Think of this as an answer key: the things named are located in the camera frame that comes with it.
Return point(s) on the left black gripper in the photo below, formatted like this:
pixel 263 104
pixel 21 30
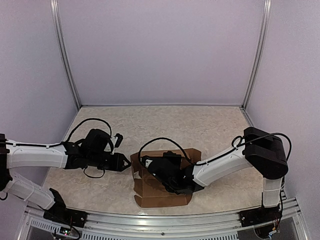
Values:
pixel 118 163

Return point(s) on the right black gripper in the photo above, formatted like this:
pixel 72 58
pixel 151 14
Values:
pixel 169 156

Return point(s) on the brown cardboard box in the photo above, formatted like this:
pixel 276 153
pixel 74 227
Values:
pixel 150 193

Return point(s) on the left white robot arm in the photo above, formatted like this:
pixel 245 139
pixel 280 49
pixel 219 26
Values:
pixel 18 154

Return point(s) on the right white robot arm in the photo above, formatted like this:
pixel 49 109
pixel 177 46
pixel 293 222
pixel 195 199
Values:
pixel 254 149

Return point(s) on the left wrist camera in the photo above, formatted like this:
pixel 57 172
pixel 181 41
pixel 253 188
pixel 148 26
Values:
pixel 114 142

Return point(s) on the front aluminium rail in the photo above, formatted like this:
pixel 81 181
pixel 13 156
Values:
pixel 210 226

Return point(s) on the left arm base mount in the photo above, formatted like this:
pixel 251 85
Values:
pixel 59 213

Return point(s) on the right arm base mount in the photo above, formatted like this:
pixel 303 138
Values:
pixel 260 215

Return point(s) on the left aluminium frame post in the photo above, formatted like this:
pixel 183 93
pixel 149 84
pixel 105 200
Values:
pixel 54 5

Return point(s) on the aluminium frame post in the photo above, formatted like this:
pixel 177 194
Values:
pixel 54 5
pixel 258 53

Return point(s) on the right aluminium frame post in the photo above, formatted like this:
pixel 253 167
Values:
pixel 258 53

